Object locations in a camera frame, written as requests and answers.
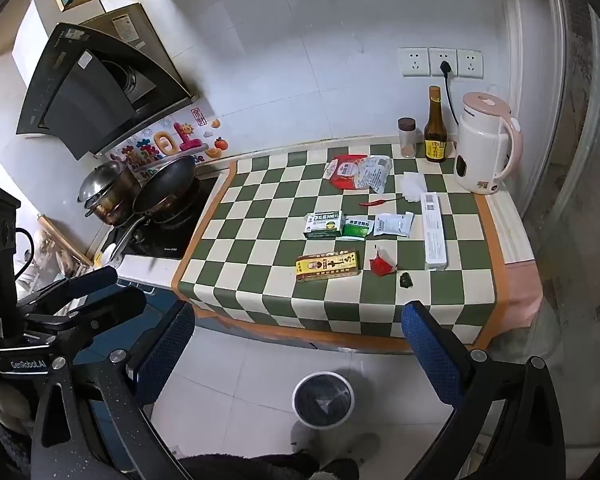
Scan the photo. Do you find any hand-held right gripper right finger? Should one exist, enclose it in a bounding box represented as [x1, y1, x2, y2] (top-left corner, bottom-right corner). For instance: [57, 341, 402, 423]
[401, 302, 567, 480]

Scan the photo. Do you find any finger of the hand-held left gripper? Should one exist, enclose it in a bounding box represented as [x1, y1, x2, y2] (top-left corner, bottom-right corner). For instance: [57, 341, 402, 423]
[16, 266, 118, 313]
[25, 286, 148, 333]

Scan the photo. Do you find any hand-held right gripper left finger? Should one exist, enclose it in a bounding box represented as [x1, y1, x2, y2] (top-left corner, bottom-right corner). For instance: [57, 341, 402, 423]
[31, 300, 197, 480]

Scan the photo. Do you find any red wrapper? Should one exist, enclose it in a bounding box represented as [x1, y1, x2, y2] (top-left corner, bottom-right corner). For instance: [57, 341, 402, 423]
[369, 245, 397, 277]

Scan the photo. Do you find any white round trash bin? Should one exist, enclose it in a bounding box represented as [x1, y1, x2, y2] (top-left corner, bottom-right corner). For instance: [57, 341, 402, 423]
[292, 371, 356, 429]

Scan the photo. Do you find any long white box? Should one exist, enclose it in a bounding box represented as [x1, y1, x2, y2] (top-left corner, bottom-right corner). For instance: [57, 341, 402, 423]
[420, 192, 450, 271]

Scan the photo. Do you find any yellow box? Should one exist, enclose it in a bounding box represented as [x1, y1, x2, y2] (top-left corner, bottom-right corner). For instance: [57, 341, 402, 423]
[295, 249, 361, 283]

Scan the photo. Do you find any white sachet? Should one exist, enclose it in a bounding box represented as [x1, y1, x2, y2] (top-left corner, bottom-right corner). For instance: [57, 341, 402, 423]
[373, 211, 414, 239]

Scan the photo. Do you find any green medicine packet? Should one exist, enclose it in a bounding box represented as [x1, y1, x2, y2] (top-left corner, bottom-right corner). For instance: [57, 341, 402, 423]
[341, 215, 377, 241]

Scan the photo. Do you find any red chili pepper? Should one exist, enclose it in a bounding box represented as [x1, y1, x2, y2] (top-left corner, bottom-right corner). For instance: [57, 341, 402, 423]
[359, 195, 406, 208]

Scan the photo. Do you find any green white medicine box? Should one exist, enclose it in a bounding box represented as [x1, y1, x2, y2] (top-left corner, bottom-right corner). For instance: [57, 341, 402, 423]
[303, 210, 344, 239]

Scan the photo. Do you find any white tissue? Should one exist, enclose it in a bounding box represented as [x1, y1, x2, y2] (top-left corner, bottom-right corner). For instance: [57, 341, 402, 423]
[397, 171, 427, 204]

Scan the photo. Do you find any white plastic packet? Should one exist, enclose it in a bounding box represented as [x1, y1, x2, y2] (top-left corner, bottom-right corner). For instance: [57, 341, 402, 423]
[357, 155, 394, 194]

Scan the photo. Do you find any red white snack packet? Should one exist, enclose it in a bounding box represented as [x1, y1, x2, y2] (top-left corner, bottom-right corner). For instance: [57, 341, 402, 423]
[325, 154, 369, 191]

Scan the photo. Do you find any person's left forearm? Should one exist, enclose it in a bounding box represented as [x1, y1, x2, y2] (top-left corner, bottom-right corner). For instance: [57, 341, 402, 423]
[0, 387, 36, 480]

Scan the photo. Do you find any blue kitchen base cabinet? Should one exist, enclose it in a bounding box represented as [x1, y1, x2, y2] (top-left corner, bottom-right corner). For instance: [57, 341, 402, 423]
[72, 284, 331, 461]

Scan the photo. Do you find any wooden board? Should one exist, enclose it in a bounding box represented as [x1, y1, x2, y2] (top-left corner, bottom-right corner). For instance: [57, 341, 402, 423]
[32, 212, 98, 281]

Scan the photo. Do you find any black cooktop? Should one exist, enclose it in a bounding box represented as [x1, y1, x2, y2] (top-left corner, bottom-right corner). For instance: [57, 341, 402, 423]
[105, 175, 229, 262]

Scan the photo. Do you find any steel pot with lid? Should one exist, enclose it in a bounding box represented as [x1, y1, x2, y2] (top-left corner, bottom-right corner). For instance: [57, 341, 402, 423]
[77, 160, 142, 226]

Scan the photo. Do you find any pink cloth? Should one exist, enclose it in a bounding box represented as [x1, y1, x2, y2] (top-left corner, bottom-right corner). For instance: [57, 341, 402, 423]
[500, 259, 546, 333]

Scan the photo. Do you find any black wok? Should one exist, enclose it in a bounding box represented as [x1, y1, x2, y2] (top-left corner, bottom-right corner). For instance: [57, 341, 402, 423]
[111, 155, 202, 266]

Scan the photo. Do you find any green white checkered mat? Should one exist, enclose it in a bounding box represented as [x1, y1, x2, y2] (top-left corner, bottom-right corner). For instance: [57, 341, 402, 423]
[172, 142, 508, 353]

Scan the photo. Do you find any black range hood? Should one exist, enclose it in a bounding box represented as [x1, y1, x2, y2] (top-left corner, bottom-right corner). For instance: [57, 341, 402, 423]
[16, 2, 201, 161]

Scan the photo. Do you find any clear spice jar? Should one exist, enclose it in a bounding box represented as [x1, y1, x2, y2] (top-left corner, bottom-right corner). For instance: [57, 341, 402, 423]
[397, 117, 419, 159]

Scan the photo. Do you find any white pink electric kettle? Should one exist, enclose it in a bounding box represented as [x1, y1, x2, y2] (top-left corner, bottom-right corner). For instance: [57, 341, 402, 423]
[453, 91, 524, 195]

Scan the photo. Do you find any brown sauce bottle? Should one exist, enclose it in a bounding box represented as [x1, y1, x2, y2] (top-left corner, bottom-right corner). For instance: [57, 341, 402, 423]
[424, 86, 449, 163]

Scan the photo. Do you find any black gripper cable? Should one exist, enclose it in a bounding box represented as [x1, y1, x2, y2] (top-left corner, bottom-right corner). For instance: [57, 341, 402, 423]
[12, 229, 35, 283]

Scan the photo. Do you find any colourful wall sticker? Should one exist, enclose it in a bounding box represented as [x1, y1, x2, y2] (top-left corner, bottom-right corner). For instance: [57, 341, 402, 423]
[105, 107, 228, 173]

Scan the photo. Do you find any black plug with cable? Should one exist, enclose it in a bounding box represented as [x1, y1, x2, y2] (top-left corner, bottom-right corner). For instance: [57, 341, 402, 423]
[439, 60, 462, 121]

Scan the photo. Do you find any white wall socket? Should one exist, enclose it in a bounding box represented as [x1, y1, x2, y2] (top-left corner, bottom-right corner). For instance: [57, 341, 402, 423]
[399, 47, 430, 77]
[457, 49, 484, 79]
[429, 47, 459, 77]

